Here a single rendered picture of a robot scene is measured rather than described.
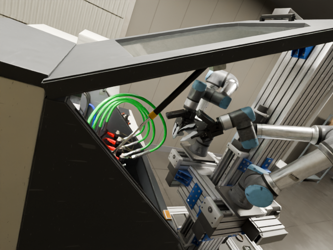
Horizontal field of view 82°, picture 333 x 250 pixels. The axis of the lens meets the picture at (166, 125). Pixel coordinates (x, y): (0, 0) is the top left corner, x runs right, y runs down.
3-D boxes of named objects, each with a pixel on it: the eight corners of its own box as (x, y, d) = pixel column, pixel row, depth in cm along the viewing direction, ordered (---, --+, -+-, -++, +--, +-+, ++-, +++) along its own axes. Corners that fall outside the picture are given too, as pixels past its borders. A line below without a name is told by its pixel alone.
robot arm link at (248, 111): (258, 123, 87) (252, 105, 86) (234, 131, 89) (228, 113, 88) (253, 120, 94) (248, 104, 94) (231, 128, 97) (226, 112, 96)
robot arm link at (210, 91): (210, 101, 119) (207, 102, 109) (194, 93, 122) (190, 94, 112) (216, 90, 116) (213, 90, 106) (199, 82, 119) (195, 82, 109)
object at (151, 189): (163, 256, 91) (177, 232, 85) (155, 256, 89) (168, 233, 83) (138, 170, 142) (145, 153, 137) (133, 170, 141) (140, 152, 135)
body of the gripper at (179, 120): (191, 130, 111) (199, 111, 108) (178, 127, 108) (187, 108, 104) (185, 124, 118) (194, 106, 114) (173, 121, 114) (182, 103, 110)
